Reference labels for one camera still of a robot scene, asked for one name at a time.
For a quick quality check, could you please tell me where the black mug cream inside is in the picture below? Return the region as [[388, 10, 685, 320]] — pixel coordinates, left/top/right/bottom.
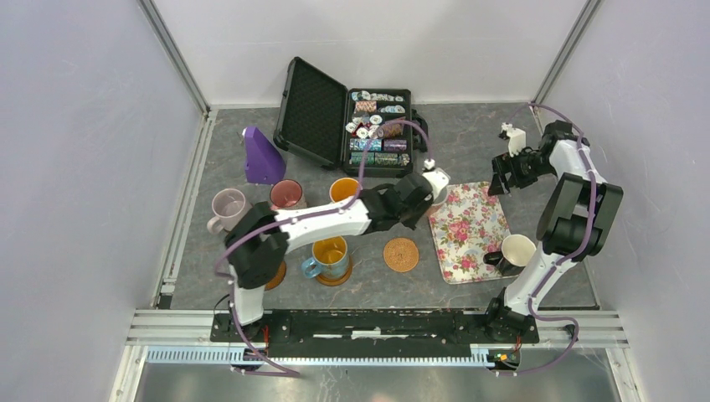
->
[[484, 234, 537, 277]]

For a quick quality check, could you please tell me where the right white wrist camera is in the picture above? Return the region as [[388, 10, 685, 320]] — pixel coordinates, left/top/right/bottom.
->
[[499, 122, 527, 157]]

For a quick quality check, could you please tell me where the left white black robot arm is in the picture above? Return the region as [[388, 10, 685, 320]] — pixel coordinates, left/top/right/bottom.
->
[[215, 168, 450, 342]]

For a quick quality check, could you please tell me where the black poker chip case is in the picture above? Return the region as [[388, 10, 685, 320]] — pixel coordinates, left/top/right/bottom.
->
[[273, 57, 429, 178]]

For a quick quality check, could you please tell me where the purple plastic wedge stand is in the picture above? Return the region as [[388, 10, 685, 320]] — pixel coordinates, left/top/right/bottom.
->
[[242, 126, 286, 185]]

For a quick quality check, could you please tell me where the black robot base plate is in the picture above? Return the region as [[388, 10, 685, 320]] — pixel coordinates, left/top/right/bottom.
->
[[243, 308, 540, 358]]

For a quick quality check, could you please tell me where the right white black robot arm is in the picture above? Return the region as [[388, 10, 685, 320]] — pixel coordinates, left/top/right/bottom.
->
[[483, 120, 624, 342]]

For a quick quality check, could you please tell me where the floral mug orange inside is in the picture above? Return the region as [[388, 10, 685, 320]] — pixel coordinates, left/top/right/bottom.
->
[[328, 178, 362, 203]]

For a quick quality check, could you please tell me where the white ceramic mug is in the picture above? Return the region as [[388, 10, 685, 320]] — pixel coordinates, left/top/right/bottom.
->
[[432, 188, 449, 207]]

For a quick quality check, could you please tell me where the woven rattan round coaster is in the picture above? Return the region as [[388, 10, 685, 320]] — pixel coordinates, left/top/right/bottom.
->
[[383, 237, 419, 273]]

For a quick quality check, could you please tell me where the pink ceramic mug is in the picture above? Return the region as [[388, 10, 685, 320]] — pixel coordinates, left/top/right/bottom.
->
[[270, 179, 307, 210]]

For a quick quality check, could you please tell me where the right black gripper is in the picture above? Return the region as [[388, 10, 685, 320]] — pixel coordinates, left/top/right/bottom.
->
[[487, 147, 555, 196]]

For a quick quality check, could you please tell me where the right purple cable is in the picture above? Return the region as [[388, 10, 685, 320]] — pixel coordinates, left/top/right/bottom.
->
[[491, 102, 599, 379]]

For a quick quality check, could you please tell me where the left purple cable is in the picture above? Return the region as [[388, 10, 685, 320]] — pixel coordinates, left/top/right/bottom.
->
[[213, 118, 436, 379]]

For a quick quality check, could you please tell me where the lavender ceramic mug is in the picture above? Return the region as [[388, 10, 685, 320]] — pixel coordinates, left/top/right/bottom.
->
[[207, 188, 252, 235]]

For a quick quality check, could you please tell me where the blue mug yellow inside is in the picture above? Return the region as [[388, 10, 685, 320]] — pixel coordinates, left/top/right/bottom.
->
[[301, 236, 352, 279]]

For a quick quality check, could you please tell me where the floral rectangular tray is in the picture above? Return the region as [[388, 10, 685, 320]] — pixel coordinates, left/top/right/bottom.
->
[[429, 181, 511, 285]]

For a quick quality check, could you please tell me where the purple cable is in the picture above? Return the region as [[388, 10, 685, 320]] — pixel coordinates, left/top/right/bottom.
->
[[491, 102, 599, 379], [213, 118, 436, 379]]

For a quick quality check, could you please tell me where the brown wooden coaster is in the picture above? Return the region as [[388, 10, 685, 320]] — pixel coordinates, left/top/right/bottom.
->
[[265, 261, 287, 291], [316, 265, 353, 286]]

